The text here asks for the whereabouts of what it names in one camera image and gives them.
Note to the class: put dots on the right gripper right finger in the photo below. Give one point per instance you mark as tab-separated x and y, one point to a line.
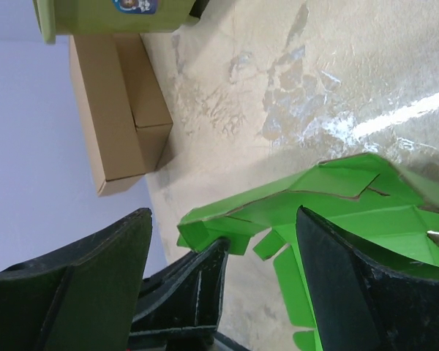
364	296

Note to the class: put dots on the large brown cardboard box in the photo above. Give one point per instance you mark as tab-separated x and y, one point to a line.
123	113

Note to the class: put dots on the green paper box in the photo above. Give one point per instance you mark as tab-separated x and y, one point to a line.
364	194

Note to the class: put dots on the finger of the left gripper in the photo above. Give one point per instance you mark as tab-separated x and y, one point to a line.
185	298

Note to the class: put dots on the olive green plastic bin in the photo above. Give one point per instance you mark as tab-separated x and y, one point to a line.
74	17

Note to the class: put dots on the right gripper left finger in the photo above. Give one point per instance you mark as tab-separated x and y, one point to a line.
81	296

